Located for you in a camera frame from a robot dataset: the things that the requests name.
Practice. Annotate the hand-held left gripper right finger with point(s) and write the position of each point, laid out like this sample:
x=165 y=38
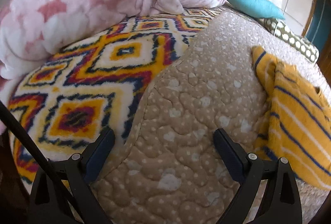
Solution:
x=227 y=155

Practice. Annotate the colourful diamond patterned blanket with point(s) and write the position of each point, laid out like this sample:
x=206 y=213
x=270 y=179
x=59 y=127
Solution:
x=90 y=84

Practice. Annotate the yellow striped sweater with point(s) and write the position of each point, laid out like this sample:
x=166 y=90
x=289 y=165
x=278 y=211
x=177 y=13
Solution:
x=297 y=123

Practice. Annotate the green patterned bolster pillow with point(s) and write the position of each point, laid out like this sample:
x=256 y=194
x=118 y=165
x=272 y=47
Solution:
x=294 y=39

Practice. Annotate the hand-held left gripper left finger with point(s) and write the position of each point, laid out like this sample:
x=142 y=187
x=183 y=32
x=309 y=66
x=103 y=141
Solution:
x=99 y=155

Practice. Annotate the beige quilted bedspread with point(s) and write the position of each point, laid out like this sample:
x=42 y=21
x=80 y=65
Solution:
x=194 y=89

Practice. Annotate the teal glass door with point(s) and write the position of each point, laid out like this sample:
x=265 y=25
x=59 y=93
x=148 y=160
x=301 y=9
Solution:
x=319 y=24

